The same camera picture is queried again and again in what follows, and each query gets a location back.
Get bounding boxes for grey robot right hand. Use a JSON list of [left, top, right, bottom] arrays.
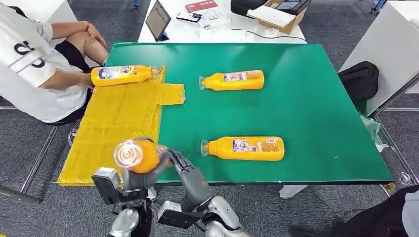
[[165, 149, 213, 212]]

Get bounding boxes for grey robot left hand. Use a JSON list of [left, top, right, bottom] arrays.
[[122, 152, 172, 193]]

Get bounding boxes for person's right hand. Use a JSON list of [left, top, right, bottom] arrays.
[[78, 72, 96, 90]]

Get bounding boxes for person's left hand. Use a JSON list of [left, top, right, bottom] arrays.
[[85, 22, 108, 50]]

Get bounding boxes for orange drink bottle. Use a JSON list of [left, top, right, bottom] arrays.
[[200, 136, 286, 162], [198, 69, 265, 92], [113, 138, 168, 175], [90, 64, 165, 88]]

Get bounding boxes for yellow plastic sheet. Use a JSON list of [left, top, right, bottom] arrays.
[[57, 65, 187, 188]]

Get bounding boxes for person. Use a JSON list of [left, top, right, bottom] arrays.
[[0, 2, 110, 127], [288, 184, 419, 237]]

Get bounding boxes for white block table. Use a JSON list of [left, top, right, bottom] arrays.
[[0, 0, 78, 24]]

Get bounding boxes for black tablet on stand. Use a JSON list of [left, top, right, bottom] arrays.
[[145, 0, 172, 42]]

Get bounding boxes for black smartphone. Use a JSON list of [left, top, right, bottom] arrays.
[[175, 11, 203, 24]]

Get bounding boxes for red booklet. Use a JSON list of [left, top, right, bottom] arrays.
[[184, 0, 219, 13]]

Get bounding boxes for white paper sheets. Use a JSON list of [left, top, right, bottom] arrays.
[[197, 7, 232, 29]]

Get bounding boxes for green table mat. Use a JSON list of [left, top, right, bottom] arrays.
[[105, 41, 395, 186]]

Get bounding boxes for black case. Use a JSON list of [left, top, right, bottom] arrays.
[[230, 0, 270, 18]]

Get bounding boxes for white paper pad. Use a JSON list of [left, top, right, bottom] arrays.
[[246, 4, 296, 28]]

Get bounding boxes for cardboard box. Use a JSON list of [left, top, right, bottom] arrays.
[[246, 0, 312, 36]]

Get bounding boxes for pale plastic bag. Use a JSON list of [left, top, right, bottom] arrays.
[[359, 114, 391, 154]]

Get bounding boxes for black backpack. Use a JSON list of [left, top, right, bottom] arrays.
[[337, 61, 380, 105]]

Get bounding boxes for black payment terminal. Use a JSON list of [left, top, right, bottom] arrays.
[[274, 0, 311, 16]]

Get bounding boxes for white cabinet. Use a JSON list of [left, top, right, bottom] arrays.
[[338, 0, 419, 117]]

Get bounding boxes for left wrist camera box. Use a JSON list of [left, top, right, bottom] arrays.
[[91, 167, 149, 206]]

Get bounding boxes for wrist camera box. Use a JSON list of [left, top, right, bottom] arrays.
[[158, 200, 206, 230], [91, 167, 149, 206]]

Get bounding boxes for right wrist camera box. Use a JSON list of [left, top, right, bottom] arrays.
[[158, 200, 206, 230]]

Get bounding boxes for steel chair frame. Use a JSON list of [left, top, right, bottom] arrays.
[[0, 104, 58, 205]]

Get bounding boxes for black cable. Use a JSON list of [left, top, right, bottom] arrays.
[[231, 28, 307, 42]]

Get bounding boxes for steel table frame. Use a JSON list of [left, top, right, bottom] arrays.
[[372, 71, 419, 186]]

